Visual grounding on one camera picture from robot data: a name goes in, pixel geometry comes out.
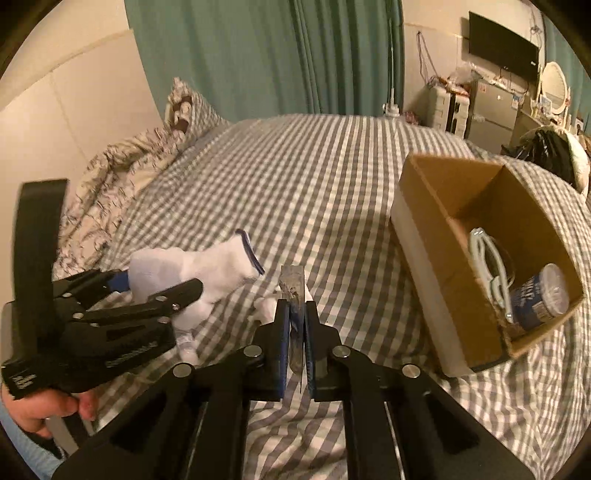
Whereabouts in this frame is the green curtain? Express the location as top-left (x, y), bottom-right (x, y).
top-left (124, 0), bottom-right (404, 124)

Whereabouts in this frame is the grey small fridge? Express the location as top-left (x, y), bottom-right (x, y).
top-left (464, 78), bottom-right (520, 141)

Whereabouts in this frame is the white standing pole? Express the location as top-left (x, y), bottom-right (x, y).
top-left (382, 18), bottom-right (403, 117)

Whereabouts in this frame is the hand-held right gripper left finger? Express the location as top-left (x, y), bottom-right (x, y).
top-left (51, 299), bottom-right (291, 480)

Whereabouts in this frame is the person's left hand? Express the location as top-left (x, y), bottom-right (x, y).
top-left (0, 383), bottom-right (100, 439)

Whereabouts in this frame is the black wall television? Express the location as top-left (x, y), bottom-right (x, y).
top-left (468, 11), bottom-right (541, 82)

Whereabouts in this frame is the person's left forearm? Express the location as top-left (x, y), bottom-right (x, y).
top-left (0, 406), bottom-right (63, 476)

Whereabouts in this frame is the cardboard box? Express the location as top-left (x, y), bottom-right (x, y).
top-left (390, 154), bottom-right (585, 377)

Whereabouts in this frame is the blue labelled can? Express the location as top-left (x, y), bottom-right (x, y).
top-left (508, 263), bottom-right (571, 334)

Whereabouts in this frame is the white oval mirror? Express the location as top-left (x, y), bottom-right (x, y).
top-left (538, 61), bottom-right (571, 117)

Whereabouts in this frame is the white sock with blue trim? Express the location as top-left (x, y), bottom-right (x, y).
top-left (127, 229), bottom-right (266, 330)

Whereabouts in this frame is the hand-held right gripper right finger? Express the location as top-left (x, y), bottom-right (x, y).
top-left (302, 300), bottom-right (536, 480)

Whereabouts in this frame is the white drawer cabinet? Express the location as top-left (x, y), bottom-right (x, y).
top-left (427, 85), bottom-right (472, 134)

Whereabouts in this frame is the black plastic bag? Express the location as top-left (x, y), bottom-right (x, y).
top-left (502, 127), bottom-right (578, 185)

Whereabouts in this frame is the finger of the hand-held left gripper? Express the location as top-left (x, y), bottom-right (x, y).
top-left (71, 278), bottom-right (204, 325)
top-left (52, 269), bottom-right (132, 311)

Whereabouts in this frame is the silver foil packet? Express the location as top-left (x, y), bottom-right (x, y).
top-left (278, 264), bottom-right (311, 393)

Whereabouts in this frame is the small white crumpled item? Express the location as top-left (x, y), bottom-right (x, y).
top-left (253, 296), bottom-right (279, 325)

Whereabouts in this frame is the ruffled patterned pillow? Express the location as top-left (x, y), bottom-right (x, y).
top-left (164, 78), bottom-right (232, 144)

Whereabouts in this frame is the grey checked bed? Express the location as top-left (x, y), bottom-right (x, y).
top-left (51, 113), bottom-right (591, 480)

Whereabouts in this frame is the white coiled cable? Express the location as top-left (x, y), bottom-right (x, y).
top-left (468, 227), bottom-right (515, 324)

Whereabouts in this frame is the patterned white quilt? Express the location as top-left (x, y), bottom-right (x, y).
top-left (53, 124), bottom-right (195, 278)

